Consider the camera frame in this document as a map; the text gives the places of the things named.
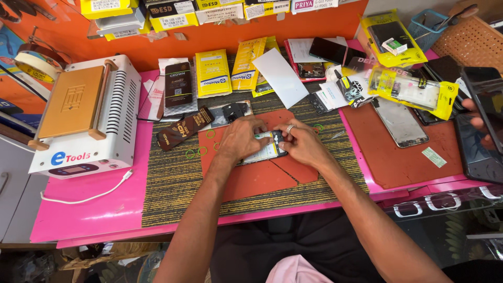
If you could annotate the person's right hand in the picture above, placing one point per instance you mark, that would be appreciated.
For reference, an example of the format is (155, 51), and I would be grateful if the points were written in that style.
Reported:
(306, 145)

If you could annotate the person's left hand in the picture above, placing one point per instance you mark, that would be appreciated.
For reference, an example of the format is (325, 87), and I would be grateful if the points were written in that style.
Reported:
(239, 137)

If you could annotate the person's right fingers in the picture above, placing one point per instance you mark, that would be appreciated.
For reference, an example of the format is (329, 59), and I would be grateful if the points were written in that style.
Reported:
(285, 131)

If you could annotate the smartphone with white battery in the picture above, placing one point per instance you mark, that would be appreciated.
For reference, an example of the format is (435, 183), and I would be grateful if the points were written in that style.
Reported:
(262, 152)

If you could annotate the green rubber band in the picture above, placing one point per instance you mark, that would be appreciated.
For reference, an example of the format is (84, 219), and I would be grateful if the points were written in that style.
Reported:
(210, 133)
(202, 150)
(216, 146)
(190, 154)
(318, 127)

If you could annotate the small red rubber mat piece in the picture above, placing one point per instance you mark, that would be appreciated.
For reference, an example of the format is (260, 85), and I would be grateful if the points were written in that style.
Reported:
(298, 171)

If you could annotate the small black phone part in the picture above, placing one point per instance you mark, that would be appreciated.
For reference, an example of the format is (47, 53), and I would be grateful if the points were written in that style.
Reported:
(317, 104)

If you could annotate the yellow packet with dark part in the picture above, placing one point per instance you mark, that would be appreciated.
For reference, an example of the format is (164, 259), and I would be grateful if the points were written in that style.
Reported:
(262, 88)

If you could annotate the metal tweezers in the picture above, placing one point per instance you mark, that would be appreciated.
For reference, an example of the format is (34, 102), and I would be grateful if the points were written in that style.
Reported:
(338, 135)

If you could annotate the white blank card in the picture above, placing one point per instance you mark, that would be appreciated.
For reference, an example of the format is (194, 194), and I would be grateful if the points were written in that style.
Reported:
(281, 78)

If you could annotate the large red rubber mat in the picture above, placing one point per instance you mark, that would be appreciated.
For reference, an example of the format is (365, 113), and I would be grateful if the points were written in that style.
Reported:
(251, 180)

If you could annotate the white paper slips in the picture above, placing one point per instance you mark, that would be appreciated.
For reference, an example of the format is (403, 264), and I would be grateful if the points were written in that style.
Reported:
(334, 94)

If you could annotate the black glue bottle yellow label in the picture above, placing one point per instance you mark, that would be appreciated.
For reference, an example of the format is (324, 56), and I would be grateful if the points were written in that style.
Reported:
(344, 84)

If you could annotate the yellow packet with white label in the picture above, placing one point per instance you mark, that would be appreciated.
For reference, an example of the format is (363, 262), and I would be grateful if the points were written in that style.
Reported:
(213, 72)
(246, 63)

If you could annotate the black packet with web print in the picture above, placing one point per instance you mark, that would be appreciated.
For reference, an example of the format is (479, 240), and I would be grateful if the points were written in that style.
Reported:
(359, 94)

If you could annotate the pink raised board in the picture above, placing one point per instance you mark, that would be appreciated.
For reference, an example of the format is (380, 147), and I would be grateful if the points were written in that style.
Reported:
(363, 169)

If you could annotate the white bubble wrap pouch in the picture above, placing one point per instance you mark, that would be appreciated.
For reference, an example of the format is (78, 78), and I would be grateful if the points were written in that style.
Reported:
(194, 106)

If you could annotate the brown phone battery pack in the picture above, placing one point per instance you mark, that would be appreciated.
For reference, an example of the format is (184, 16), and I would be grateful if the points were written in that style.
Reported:
(184, 127)

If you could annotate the person's black trousers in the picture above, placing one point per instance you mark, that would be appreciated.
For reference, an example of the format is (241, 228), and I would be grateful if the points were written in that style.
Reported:
(283, 239)

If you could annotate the silver phone display back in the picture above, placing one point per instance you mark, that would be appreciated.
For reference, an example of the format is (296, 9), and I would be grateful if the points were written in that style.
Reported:
(401, 124)

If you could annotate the black screen protector packet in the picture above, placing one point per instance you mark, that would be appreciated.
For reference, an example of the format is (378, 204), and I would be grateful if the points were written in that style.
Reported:
(178, 84)

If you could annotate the red rubber work mat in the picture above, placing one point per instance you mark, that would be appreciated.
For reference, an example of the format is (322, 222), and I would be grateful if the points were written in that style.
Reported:
(397, 165)

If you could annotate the black yellow striped carpet mat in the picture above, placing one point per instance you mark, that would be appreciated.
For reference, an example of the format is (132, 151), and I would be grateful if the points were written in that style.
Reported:
(177, 177)

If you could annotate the clear yellow-edged packet with display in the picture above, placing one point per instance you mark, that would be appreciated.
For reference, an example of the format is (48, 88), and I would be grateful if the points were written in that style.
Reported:
(412, 92)

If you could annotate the black-rimmed glass screen panel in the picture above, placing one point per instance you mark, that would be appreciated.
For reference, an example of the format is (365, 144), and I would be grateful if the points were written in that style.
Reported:
(151, 100)

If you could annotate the small white green box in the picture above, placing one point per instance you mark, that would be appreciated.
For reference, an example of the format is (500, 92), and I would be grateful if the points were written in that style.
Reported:
(394, 47)

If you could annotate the person's pink shirt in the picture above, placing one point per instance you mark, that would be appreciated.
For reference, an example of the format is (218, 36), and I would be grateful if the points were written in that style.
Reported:
(294, 271)

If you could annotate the yellow packet with black screen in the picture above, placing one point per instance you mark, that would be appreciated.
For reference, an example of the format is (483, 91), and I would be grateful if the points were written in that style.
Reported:
(383, 31)

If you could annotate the green white sticker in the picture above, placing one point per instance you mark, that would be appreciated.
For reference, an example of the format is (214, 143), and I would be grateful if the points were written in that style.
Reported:
(434, 157)

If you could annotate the shelf of labelled parts boxes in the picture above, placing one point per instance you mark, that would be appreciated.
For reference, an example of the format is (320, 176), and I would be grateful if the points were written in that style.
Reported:
(177, 13)

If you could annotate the stack of black phones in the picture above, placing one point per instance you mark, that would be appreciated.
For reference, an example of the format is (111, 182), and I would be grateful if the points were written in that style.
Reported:
(444, 68)

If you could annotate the blue plastic basket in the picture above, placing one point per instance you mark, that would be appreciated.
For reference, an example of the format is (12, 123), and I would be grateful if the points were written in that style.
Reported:
(424, 29)

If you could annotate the black phone back cover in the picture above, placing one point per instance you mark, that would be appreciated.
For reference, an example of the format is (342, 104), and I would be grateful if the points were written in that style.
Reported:
(475, 161)

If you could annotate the white screen separator machine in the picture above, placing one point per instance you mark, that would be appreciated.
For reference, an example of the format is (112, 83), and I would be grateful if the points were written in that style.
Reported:
(84, 118)

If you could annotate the black smartphone with glossy screen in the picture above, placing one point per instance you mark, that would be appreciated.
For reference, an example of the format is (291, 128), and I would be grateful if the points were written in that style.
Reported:
(487, 94)

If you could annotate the tan perforated basket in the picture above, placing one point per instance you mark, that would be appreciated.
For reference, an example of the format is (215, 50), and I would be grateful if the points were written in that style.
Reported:
(471, 43)

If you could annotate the heap of paper scraps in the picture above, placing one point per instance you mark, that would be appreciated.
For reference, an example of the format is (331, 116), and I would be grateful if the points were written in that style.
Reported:
(106, 259)

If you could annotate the tape roll with yellow core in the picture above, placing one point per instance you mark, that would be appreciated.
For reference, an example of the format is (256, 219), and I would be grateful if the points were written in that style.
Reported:
(37, 67)

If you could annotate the white cabinet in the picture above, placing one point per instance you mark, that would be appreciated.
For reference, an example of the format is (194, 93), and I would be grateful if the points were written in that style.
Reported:
(15, 188)

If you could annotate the hanging black tools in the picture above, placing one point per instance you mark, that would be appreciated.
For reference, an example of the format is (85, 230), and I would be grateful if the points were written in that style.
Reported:
(23, 10)

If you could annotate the phone frame with black part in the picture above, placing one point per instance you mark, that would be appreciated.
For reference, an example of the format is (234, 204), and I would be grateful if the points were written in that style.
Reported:
(232, 112)

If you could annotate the phone circuit board frame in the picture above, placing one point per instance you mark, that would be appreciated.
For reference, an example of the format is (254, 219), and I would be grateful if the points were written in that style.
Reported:
(311, 70)

